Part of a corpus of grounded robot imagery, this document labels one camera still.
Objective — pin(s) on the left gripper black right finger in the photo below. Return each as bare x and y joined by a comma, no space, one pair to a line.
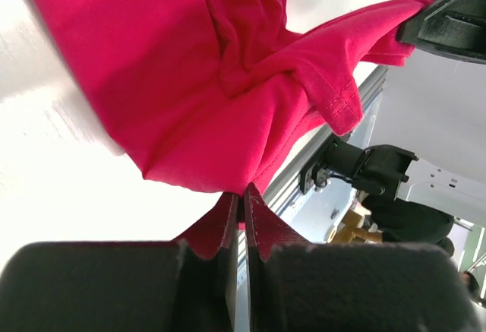
296,285

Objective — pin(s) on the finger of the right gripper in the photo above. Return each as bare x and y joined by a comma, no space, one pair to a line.
448,28

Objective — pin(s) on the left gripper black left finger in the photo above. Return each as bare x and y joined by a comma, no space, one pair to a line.
187,284

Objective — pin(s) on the pink t shirt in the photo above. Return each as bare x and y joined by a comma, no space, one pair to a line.
211,95

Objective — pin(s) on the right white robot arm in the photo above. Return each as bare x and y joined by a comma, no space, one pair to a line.
392,173

